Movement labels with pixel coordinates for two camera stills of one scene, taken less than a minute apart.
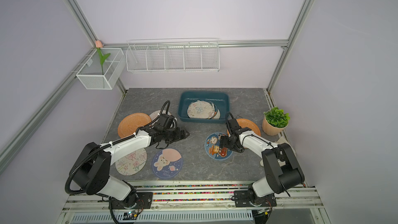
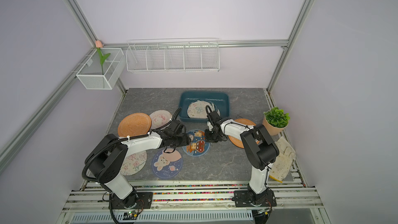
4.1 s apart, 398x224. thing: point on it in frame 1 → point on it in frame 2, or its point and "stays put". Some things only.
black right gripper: x=223 y=143 → x=208 y=139
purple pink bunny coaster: x=167 y=163 stays put
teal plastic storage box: x=220 y=98 stays put
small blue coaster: x=213 y=149 → x=198 y=147
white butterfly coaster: x=199 y=109 stays put
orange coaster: x=129 y=124 stays put
